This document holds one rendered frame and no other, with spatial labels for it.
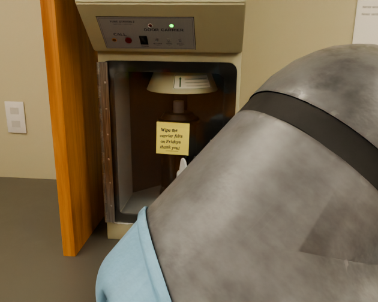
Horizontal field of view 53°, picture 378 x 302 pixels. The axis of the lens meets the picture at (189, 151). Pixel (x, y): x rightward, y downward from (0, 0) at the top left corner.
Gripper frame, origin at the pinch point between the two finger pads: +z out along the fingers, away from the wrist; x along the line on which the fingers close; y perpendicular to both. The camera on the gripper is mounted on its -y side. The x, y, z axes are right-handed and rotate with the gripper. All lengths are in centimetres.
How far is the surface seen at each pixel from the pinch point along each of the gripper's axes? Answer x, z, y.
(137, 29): 15.9, -1.5, 30.8
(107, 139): 25.0, 4.4, 6.1
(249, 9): -8, 49, 38
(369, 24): -45, 49, 34
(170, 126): 10.1, 4.3, 10.0
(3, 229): 56, 7, -21
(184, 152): 6.8, 4.3, 3.9
